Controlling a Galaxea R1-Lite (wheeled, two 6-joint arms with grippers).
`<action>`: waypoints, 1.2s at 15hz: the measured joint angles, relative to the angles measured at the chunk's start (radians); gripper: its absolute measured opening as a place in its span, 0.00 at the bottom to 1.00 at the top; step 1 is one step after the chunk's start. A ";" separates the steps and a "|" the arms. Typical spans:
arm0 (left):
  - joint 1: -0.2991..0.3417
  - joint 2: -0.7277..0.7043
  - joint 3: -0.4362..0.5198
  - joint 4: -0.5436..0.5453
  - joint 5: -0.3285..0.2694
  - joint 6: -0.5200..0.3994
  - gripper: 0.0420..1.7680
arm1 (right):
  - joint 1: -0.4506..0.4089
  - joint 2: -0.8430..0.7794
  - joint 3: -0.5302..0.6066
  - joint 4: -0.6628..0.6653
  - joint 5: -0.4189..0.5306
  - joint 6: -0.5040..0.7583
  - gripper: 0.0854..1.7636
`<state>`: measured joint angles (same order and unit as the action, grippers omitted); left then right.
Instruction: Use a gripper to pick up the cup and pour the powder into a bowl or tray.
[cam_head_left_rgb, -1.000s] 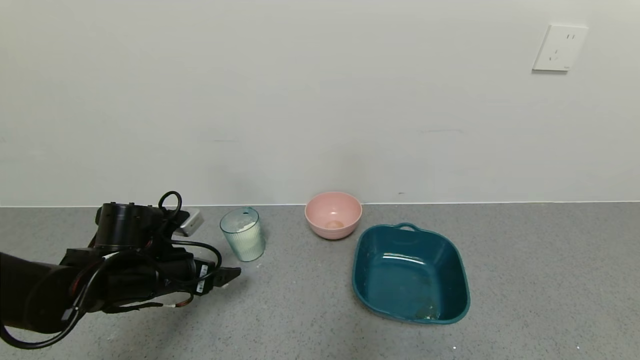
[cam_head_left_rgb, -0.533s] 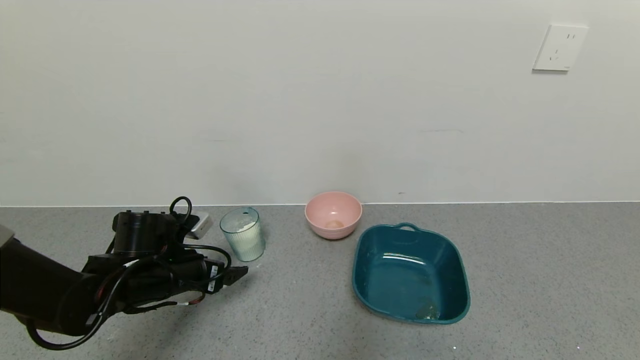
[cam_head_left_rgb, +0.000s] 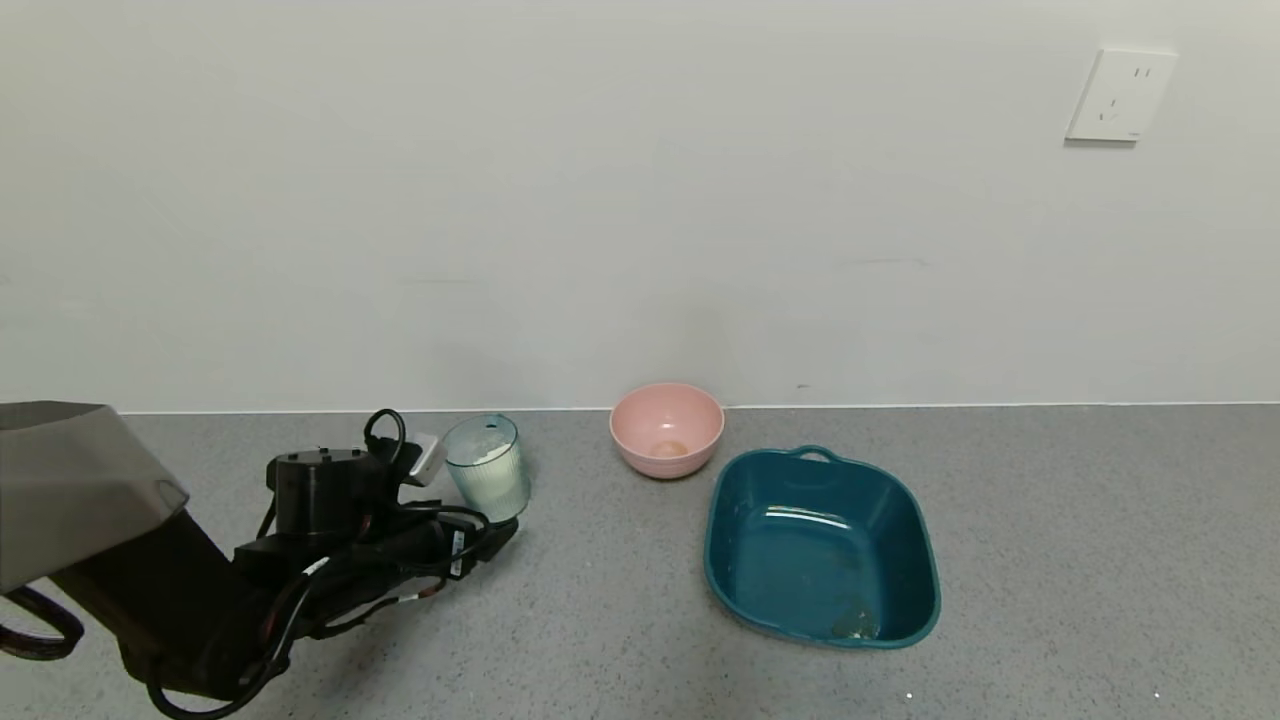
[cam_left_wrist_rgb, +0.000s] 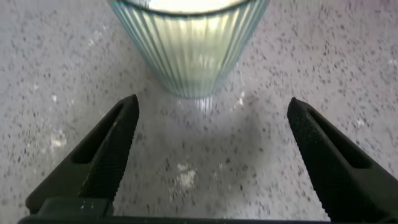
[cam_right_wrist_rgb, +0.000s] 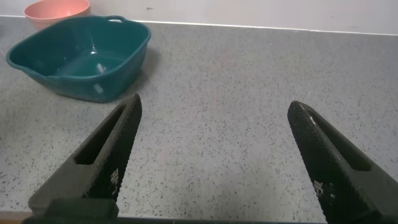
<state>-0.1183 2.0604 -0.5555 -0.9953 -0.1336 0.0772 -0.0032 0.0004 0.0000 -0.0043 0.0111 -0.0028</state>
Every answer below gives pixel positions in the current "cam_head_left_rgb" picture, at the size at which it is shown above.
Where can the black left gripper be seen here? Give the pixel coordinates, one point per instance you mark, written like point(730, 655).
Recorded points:
point(459, 551)

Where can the ribbed clear plastic cup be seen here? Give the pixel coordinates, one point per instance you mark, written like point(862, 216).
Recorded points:
point(492, 480)

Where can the pink bowl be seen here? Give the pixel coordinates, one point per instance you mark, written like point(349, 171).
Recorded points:
point(650, 425)

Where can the teal square plastic basin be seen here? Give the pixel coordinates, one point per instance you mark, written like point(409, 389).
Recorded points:
point(800, 570)

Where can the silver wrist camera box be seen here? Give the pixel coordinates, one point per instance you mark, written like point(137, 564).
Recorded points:
point(427, 458)

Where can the white wall socket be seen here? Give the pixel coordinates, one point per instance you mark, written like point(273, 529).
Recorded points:
point(1120, 95)

